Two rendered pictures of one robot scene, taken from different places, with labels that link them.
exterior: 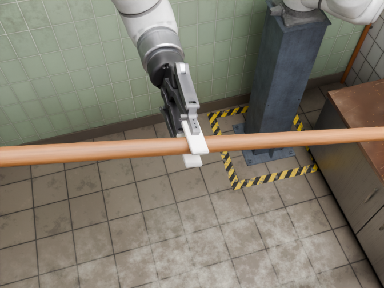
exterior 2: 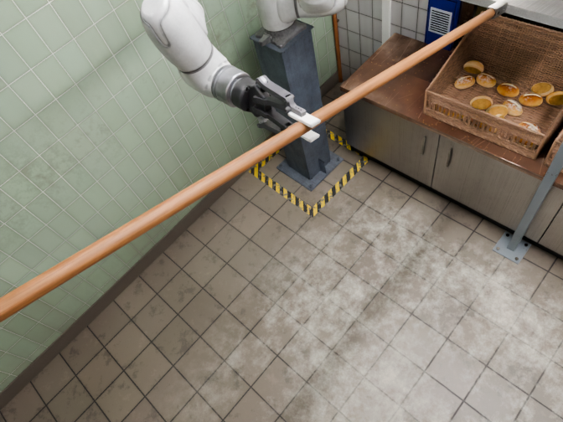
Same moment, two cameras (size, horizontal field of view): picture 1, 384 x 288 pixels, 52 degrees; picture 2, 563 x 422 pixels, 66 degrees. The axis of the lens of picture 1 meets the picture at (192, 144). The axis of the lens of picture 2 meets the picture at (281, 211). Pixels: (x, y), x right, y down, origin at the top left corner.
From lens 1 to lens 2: 0.38 m
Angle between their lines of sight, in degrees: 8
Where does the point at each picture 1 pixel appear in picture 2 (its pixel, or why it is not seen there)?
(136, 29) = (205, 79)
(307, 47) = (305, 57)
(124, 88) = (168, 187)
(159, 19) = (219, 61)
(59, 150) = (229, 167)
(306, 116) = (331, 124)
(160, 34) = (227, 70)
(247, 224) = (343, 235)
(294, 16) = (281, 36)
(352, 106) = not seen: hidden behind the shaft
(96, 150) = (251, 155)
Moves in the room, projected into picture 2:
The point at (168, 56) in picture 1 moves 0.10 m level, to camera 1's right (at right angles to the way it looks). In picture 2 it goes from (244, 81) to (280, 60)
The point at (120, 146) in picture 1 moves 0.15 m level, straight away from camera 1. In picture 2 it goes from (264, 146) to (214, 119)
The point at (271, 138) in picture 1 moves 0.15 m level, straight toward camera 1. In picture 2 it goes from (350, 95) to (370, 140)
